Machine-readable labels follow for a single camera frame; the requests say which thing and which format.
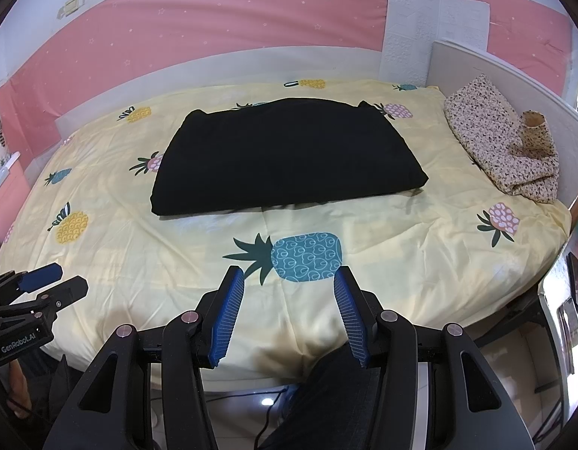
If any large black garment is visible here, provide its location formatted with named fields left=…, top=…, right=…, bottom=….
left=151, top=97, right=428, bottom=216

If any person's left hand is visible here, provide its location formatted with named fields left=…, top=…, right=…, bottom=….
left=7, top=360, right=32, bottom=419

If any person's dark trouser leg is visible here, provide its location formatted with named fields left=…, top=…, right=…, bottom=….
left=259, top=345, right=380, bottom=449

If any yellow pineapple print bedsheet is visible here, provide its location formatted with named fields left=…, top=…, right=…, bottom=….
left=0, top=80, right=571, bottom=380

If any floral patterned pillow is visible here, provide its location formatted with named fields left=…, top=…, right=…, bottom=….
left=443, top=74, right=559, bottom=203

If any brown plush toy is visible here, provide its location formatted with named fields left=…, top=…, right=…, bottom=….
left=509, top=111, right=557, bottom=159

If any white bed headboard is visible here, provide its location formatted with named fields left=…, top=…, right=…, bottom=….
left=426, top=41, right=578, bottom=207

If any black cable on floor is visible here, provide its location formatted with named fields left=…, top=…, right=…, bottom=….
left=204, top=383, right=299, bottom=450

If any white bed side rail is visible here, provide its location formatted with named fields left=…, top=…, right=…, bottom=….
left=25, top=46, right=382, bottom=184

